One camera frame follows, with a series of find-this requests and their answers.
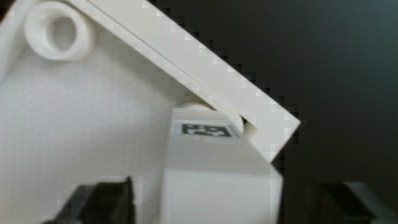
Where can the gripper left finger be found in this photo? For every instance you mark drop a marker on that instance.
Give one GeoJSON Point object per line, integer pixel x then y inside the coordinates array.
{"type": "Point", "coordinates": [100, 205]}

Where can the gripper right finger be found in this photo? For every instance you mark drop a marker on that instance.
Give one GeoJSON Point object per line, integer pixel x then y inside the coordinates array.
{"type": "Point", "coordinates": [342, 203]}

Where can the white desk top tray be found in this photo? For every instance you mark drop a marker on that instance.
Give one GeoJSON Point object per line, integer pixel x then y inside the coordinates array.
{"type": "Point", "coordinates": [84, 123]}

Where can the white desk leg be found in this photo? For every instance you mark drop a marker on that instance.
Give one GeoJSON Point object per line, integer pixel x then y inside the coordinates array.
{"type": "Point", "coordinates": [221, 186]}

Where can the white right fence bar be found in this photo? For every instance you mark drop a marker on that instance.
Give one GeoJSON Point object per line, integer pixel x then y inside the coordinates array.
{"type": "Point", "coordinates": [272, 122]}

